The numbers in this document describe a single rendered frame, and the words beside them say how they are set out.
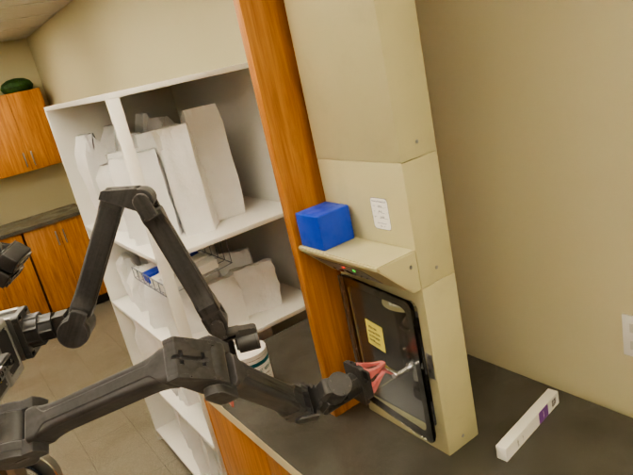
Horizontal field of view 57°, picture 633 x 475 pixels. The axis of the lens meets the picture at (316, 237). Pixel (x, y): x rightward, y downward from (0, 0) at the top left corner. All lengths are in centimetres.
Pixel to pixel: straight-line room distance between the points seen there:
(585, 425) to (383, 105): 97
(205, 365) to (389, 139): 61
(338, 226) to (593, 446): 82
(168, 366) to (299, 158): 75
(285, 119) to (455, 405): 85
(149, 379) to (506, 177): 108
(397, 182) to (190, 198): 128
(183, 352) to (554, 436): 101
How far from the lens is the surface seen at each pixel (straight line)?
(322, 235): 143
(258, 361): 197
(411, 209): 132
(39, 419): 119
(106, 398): 109
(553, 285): 172
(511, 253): 176
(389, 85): 126
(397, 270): 131
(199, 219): 245
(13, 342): 166
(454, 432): 161
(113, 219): 155
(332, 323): 171
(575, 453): 163
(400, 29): 130
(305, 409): 137
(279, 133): 153
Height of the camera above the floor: 198
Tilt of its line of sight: 18 degrees down
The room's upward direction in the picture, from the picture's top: 12 degrees counter-clockwise
